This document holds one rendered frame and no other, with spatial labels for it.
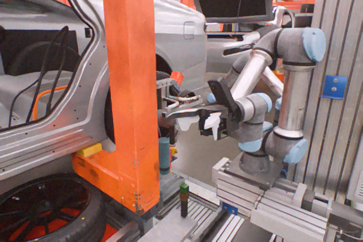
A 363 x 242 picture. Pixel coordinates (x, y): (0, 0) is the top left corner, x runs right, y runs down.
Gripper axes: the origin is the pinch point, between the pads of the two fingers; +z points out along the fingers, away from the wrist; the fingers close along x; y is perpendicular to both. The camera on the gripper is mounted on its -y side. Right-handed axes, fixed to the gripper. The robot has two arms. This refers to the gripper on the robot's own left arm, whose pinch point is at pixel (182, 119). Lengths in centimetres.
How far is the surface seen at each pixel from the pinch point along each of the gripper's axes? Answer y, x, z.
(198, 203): 107, 91, -80
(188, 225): 74, 43, -31
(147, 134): 20, 53, -18
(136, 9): -37, 45, -16
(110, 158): 37, 78, -7
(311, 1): -95, 147, -416
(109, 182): 51, 80, -4
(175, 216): 72, 53, -29
